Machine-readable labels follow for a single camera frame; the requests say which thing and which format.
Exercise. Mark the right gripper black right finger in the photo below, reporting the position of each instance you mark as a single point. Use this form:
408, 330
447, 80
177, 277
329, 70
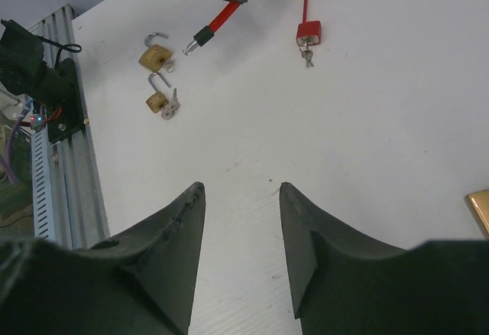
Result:
345, 282

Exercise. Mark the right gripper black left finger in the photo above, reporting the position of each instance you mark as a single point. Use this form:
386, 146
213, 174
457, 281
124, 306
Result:
141, 281

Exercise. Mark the large brass padlock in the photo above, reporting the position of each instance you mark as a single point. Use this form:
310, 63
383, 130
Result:
478, 204

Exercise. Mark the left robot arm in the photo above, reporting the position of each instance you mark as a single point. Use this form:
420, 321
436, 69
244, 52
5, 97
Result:
32, 65

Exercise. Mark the medium brass padlock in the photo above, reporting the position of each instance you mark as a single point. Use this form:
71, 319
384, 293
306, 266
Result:
156, 57

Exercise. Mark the small brass padlock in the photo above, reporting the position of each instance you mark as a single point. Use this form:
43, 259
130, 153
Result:
158, 100

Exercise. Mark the aluminium mounting rail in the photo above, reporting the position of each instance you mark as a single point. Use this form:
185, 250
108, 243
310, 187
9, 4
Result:
79, 211

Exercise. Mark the cable lock keys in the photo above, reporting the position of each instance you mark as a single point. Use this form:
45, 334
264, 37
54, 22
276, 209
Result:
307, 55

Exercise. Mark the white slotted cable duct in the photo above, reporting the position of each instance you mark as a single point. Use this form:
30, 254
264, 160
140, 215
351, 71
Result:
43, 214

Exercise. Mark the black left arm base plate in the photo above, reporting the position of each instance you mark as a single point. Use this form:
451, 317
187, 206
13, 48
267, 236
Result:
66, 112

